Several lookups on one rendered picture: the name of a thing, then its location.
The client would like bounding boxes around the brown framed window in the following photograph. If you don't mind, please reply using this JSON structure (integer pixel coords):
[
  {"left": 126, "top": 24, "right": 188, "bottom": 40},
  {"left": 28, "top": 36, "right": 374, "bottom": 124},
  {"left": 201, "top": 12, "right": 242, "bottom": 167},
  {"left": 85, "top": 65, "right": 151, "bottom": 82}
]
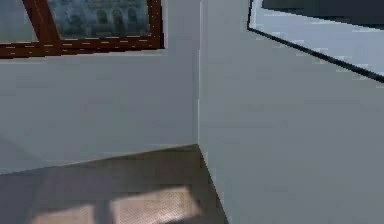
[{"left": 0, "top": 0, "right": 166, "bottom": 60}]

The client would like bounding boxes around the black framed wall picture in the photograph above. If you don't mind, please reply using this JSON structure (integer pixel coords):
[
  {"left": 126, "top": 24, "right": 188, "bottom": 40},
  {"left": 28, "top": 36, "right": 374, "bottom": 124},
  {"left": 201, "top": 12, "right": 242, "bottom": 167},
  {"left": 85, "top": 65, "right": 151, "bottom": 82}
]
[{"left": 246, "top": 0, "right": 384, "bottom": 84}]

